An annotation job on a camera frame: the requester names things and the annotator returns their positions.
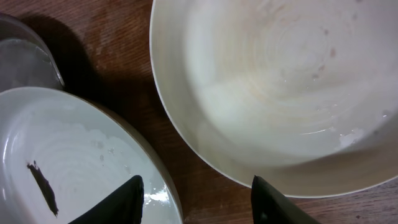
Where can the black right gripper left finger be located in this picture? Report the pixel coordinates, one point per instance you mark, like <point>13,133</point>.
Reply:
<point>123,206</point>

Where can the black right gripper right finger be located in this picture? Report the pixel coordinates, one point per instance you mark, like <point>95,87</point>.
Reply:
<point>269,206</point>

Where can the light blue plate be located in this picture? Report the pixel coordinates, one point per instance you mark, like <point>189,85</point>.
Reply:
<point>61,156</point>

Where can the cream white plate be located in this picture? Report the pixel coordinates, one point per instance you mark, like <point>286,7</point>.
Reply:
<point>302,93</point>

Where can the grey serving tray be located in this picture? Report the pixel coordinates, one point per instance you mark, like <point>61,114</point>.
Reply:
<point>25,58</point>

